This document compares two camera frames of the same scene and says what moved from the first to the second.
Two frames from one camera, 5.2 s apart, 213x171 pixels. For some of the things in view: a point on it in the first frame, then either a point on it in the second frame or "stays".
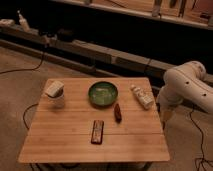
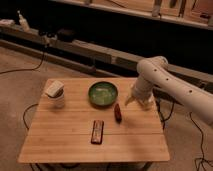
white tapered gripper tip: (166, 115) → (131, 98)
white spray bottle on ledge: (23, 22) stays
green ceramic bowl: (103, 94) stays
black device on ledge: (66, 35) stays
